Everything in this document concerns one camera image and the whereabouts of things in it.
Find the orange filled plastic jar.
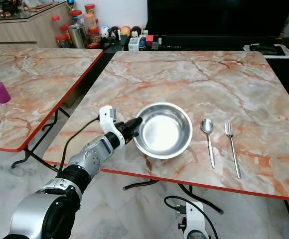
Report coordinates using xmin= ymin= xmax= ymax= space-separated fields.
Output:
xmin=86 ymin=13 xmax=97 ymax=31

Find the large steel bowl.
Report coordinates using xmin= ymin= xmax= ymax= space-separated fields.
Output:
xmin=133 ymin=102 xmax=194 ymax=160

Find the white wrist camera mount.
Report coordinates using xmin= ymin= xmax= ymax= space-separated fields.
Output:
xmin=99 ymin=105 xmax=126 ymax=148
xmin=184 ymin=201 xmax=208 ymax=239

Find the marble top folding table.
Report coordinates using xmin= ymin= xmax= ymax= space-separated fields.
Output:
xmin=43 ymin=50 xmax=289 ymax=239
xmin=0 ymin=48 xmax=104 ymax=172

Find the black television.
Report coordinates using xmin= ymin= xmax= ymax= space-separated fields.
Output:
xmin=146 ymin=0 xmax=289 ymax=37

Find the small white box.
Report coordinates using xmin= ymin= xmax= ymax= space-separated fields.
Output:
xmin=128 ymin=37 xmax=140 ymax=52

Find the black plush toy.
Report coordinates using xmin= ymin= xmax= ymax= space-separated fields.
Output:
xmin=130 ymin=25 xmax=143 ymax=38
xmin=107 ymin=26 xmax=120 ymax=45

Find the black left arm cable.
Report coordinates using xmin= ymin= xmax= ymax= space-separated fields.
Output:
xmin=60 ymin=117 xmax=101 ymax=177

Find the steel fork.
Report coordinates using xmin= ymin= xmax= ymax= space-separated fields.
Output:
xmin=225 ymin=122 xmax=242 ymax=179

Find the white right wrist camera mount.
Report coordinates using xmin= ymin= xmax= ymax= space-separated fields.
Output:
xmin=184 ymin=201 xmax=208 ymax=239

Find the light wooden drawer cabinet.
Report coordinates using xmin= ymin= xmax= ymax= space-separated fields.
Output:
xmin=0 ymin=2 xmax=71 ymax=54

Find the steel tumbler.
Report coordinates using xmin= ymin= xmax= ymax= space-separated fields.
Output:
xmin=68 ymin=24 xmax=86 ymax=49

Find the slim red cap bottle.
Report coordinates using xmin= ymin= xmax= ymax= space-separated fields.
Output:
xmin=51 ymin=15 xmax=61 ymax=36

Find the steel spoon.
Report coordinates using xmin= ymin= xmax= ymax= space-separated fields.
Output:
xmin=200 ymin=119 xmax=216 ymax=169

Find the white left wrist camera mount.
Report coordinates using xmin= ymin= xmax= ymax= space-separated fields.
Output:
xmin=99 ymin=105 xmax=126 ymax=148

